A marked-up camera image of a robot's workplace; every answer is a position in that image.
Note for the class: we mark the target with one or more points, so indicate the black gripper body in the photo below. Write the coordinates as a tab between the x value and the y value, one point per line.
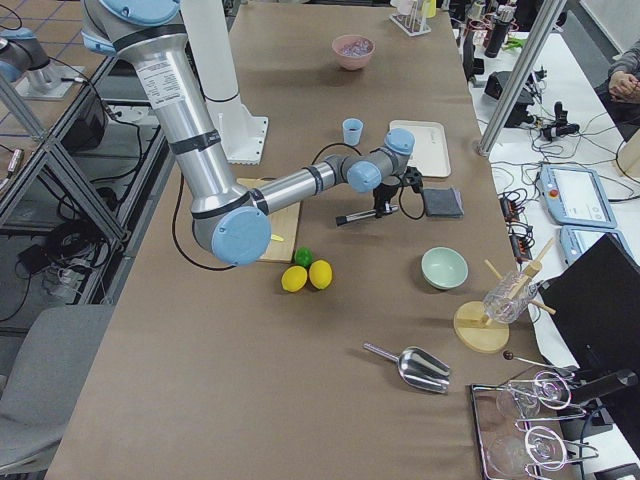
388	192

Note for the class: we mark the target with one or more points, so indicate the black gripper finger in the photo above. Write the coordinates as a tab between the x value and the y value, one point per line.
384	211

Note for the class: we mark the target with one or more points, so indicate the steel muddler black tip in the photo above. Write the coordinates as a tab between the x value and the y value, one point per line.
358	216

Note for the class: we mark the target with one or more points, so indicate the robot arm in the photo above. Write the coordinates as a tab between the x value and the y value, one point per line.
25	62
181	53

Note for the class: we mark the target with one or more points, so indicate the light blue plastic cup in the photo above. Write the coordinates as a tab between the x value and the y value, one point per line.
351	140

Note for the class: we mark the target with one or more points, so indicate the wooden cup stand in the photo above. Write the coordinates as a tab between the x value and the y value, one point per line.
473	326

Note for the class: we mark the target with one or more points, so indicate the pile of ice cubes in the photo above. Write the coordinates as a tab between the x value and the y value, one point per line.
357	48

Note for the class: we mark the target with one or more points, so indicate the steel ice scoop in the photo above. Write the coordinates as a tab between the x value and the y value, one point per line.
417	368

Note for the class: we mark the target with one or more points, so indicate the seated person hands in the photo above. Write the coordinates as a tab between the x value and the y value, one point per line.
624	87

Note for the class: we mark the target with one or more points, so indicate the cream rabbit tray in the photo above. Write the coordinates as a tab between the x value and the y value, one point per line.
430	154

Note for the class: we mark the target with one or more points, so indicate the grey folded cloth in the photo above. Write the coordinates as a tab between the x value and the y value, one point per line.
445	203

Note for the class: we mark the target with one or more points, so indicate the light green bowl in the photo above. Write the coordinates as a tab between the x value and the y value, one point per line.
444	268

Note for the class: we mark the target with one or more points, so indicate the yellow lemon lower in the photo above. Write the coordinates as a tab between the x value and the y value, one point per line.
321	274

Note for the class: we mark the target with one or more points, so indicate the yellow lemon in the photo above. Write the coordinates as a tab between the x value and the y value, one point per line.
294	278
321	274

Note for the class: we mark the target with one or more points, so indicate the green lime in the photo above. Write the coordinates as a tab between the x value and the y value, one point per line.
304	257

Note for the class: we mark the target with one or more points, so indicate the bamboo cutting board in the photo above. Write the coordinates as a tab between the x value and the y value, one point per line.
284	223

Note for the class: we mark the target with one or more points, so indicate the yellow lemon upper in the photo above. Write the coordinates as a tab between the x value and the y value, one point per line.
294	278

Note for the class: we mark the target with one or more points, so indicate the pink bowl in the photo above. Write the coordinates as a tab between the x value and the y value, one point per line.
350	63

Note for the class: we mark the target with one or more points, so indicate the glass mug on stand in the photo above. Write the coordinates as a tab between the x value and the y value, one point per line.
507	301

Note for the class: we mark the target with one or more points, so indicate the teach pendant upper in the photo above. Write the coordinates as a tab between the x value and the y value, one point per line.
575	196

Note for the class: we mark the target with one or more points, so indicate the teach pendant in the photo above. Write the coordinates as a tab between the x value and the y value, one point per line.
576	240
575	196

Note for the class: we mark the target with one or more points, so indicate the teach pendant lower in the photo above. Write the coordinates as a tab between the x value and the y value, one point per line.
576	240

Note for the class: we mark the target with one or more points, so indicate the black bottle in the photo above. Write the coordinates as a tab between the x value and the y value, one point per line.
500	23

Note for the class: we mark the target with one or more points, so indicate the black monitor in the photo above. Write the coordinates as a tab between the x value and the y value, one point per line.
597	308

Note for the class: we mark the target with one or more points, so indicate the grey chair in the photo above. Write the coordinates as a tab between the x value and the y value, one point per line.
45	382

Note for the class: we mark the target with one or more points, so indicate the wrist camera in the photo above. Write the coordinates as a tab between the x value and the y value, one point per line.
412	178

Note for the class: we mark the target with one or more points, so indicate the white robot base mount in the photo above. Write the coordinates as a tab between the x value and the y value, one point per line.
242	134

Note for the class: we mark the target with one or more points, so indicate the aluminium frame post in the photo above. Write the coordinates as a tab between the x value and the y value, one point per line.
544	23

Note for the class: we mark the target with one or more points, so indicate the black wire glass rack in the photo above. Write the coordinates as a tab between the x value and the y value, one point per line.
517	428

